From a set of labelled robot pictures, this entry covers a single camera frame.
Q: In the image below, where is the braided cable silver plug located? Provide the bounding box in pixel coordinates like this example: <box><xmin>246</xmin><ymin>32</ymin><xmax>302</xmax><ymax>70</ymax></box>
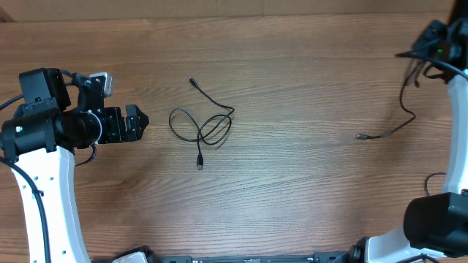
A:
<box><xmin>355</xmin><ymin>59</ymin><xmax>426</xmax><ymax>140</ymax></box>

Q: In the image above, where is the thick black USB cable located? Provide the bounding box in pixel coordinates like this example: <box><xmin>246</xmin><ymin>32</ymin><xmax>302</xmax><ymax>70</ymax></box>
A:
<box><xmin>423</xmin><ymin>171</ymin><xmax>448</xmax><ymax>197</ymax></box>

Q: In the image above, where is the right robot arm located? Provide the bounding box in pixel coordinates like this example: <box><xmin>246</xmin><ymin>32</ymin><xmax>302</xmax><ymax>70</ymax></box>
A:
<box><xmin>336</xmin><ymin>0</ymin><xmax>467</xmax><ymax>262</ymax></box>

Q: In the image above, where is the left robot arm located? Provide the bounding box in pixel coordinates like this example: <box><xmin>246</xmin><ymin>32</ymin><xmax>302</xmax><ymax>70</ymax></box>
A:
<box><xmin>1</xmin><ymin>68</ymin><xmax>149</xmax><ymax>262</ymax></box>

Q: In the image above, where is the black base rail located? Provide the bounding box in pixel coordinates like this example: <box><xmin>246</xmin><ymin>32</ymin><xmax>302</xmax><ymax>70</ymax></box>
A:
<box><xmin>91</xmin><ymin>245</ymin><xmax>352</xmax><ymax>263</ymax></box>

